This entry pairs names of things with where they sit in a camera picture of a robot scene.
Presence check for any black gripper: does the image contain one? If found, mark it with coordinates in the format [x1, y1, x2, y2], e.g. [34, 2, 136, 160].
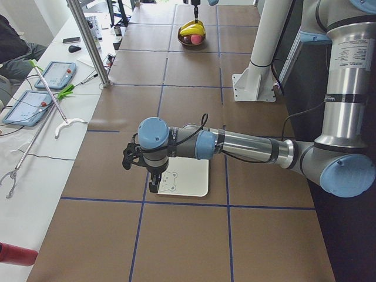
[143, 152, 168, 193]

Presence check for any brown wicker basket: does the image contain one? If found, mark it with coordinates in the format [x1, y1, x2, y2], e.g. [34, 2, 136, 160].
[177, 23, 206, 46]

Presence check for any red pink apple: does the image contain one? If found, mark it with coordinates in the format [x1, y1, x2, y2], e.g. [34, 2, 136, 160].
[190, 34, 202, 45]

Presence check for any white bear tray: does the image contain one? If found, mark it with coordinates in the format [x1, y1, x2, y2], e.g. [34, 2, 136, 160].
[158, 157, 209, 197]

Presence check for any black smartphone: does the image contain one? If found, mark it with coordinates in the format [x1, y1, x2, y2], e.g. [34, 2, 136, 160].
[62, 36, 80, 44]

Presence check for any black computer mouse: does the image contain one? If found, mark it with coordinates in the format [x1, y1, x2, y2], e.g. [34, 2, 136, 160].
[68, 45, 82, 53]

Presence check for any blue teach pendant far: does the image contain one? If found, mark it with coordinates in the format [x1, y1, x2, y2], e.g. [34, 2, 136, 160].
[42, 61, 77, 90]

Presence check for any blue teach pendant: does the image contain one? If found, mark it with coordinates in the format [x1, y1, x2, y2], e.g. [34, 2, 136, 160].
[42, 61, 77, 90]
[2, 90, 53, 126]

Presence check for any blue teach pendant near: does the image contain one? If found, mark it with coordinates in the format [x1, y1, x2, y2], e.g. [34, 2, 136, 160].
[2, 90, 53, 126]

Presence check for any red cylinder bottle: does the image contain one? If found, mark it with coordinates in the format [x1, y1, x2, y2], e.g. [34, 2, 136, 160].
[1, 243, 38, 266]

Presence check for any long reacher grabber tool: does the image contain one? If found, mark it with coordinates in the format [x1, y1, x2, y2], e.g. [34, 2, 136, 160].
[29, 60, 88, 139]

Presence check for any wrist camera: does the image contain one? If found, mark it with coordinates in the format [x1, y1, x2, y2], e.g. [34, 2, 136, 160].
[122, 142, 141, 170]

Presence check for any white pedestal column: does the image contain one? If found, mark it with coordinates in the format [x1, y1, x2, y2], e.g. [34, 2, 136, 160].
[232, 0, 293, 102]

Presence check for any aluminium frame post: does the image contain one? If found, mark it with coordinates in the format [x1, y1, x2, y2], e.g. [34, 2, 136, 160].
[66, 0, 111, 88]

